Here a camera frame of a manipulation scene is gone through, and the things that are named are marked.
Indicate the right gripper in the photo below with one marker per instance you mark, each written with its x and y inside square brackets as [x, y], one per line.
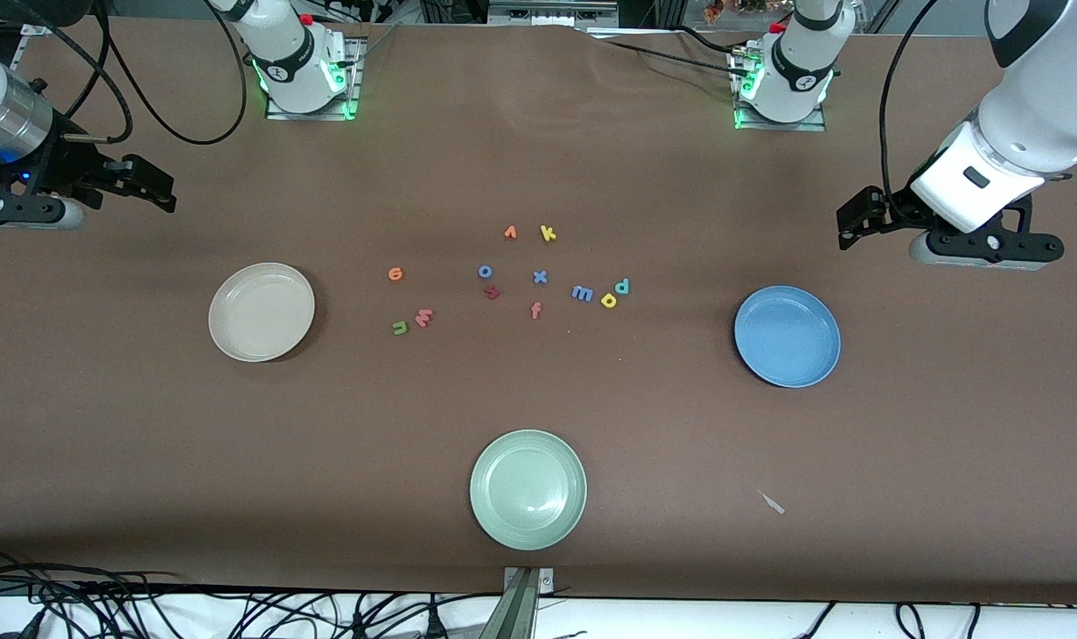
[66, 165]

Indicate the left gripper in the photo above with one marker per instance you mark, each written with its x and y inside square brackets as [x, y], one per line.
[890, 211]

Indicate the blue foam letter m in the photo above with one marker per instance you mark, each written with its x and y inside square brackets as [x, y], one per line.
[582, 293]

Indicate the pink foam letter w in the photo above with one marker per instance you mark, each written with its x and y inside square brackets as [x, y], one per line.
[424, 318]

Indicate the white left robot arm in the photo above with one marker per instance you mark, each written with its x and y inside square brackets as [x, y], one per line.
[800, 71]

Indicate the blue plate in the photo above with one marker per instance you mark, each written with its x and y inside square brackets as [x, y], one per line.
[787, 336]

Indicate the beige brown plate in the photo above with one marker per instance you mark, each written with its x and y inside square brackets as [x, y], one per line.
[261, 312]

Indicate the white paper scrap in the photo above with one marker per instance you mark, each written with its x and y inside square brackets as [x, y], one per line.
[772, 502]

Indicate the grey metal box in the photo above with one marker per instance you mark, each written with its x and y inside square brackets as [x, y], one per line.
[551, 11]

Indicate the pale green plate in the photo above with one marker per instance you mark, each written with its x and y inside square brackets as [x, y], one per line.
[527, 490]

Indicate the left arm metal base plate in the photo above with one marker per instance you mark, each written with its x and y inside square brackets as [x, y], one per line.
[782, 126]

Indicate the aluminium frame rail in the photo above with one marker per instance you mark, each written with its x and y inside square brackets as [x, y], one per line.
[32, 35]

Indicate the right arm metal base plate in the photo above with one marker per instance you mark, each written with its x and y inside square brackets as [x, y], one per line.
[356, 89]

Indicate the grey metal bracket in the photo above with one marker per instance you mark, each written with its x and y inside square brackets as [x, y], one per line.
[520, 603]

